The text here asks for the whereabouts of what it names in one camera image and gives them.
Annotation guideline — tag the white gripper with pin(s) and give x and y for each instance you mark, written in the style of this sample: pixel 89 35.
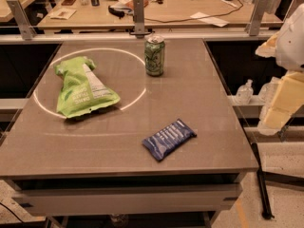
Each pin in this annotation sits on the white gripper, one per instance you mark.
pixel 292 47

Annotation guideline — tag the green rice chip bag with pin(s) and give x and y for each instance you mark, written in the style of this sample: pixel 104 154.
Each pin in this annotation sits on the green rice chip bag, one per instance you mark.
pixel 82 91

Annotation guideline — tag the clear sanitizer bottle right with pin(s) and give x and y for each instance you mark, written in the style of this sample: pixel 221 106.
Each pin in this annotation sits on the clear sanitizer bottle right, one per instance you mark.
pixel 268 90

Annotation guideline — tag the clear sanitizer bottle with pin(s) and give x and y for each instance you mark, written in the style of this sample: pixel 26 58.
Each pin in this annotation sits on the clear sanitizer bottle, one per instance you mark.
pixel 244 93
pixel 268 90

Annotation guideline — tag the clear sanitizer bottle left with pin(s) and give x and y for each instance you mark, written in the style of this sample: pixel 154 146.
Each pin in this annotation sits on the clear sanitizer bottle left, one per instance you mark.
pixel 244 93

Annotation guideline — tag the green soda can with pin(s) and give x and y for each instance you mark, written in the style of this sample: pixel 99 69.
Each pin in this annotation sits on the green soda can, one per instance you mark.
pixel 154 47

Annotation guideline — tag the blue snack packet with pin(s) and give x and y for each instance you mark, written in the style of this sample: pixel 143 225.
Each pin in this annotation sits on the blue snack packet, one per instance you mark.
pixel 167 140

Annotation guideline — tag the black floor pole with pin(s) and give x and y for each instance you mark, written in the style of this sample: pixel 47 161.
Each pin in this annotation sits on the black floor pole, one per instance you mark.
pixel 266 207

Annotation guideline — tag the white drawer under table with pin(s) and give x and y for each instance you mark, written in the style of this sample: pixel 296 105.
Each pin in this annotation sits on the white drawer under table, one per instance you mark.
pixel 129 200

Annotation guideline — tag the black sunglasses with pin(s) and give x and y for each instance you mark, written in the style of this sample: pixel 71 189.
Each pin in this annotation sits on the black sunglasses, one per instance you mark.
pixel 120 12

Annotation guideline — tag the brown phone on desk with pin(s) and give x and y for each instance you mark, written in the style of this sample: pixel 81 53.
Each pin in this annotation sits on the brown phone on desk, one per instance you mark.
pixel 68 2

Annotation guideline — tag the white card on desk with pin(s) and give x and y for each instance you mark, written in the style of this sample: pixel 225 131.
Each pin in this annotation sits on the white card on desk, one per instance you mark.
pixel 62 14

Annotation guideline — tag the right metal bracket post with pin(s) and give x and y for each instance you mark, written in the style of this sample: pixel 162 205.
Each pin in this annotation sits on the right metal bracket post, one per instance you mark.
pixel 254 25

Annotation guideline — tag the metal bracket post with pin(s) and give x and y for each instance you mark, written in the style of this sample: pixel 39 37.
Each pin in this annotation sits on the metal bracket post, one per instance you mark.
pixel 138 19
pixel 254 25
pixel 22 21

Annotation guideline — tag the middle metal bracket post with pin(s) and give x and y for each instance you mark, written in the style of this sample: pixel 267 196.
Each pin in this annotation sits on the middle metal bracket post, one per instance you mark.
pixel 138 19

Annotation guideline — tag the left metal bracket post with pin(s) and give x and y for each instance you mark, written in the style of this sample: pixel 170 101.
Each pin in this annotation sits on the left metal bracket post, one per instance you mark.
pixel 22 21

